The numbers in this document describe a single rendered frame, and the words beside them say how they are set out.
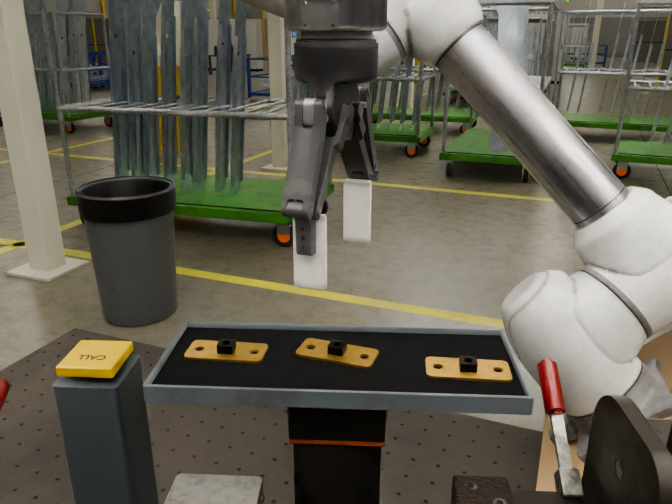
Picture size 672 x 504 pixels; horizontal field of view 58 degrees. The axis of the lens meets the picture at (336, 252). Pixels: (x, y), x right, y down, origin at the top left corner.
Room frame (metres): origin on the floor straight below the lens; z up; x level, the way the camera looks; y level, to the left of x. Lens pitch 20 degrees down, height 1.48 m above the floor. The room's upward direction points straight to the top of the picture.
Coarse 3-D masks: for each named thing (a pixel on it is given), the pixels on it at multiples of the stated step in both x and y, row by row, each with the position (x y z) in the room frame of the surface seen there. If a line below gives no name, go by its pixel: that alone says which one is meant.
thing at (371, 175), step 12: (360, 108) 0.57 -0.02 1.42; (360, 120) 0.58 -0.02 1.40; (360, 132) 0.58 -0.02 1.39; (348, 144) 0.60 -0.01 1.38; (360, 144) 0.60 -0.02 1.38; (348, 156) 0.61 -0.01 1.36; (360, 156) 0.61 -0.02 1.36; (348, 168) 0.63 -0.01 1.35; (360, 168) 0.62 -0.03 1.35; (372, 180) 0.63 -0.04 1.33
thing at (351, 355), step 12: (300, 348) 0.57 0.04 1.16; (324, 348) 0.57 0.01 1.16; (336, 348) 0.55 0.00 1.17; (348, 348) 0.57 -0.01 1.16; (360, 348) 0.57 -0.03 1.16; (372, 348) 0.57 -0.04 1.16; (324, 360) 0.55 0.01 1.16; (336, 360) 0.54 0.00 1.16; (348, 360) 0.54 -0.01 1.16; (360, 360) 0.54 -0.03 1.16; (372, 360) 0.54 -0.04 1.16
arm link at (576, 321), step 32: (544, 288) 0.90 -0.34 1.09; (576, 288) 0.90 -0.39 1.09; (512, 320) 0.90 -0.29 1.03; (544, 320) 0.87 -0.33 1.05; (576, 320) 0.86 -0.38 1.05; (608, 320) 0.86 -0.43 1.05; (544, 352) 0.86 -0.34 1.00; (576, 352) 0.84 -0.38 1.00; (608, 352) 0.84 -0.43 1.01; (576, 384) 0.83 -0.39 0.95; (608, 384) 0.82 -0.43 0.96; (576, 416) 0.85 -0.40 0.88
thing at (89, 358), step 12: (84, 348) 0.58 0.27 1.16; (96, 348) 0.58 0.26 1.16; (108, 348) 0.58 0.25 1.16; (120, 348) 0.58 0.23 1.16; (132, 348) 0.59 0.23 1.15; (72, 360) 0.55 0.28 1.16; (84, 360) 0.55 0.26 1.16; (96, 360) 0.55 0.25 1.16; (108, 360) 0.55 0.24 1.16; (120, 360) 0.56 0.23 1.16; (60, 372) 0.54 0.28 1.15; (72, 372) 0.54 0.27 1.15; (84, 372) 0.53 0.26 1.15; (96, 372) 0.53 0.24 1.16; (108, 372) 0.53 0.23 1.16
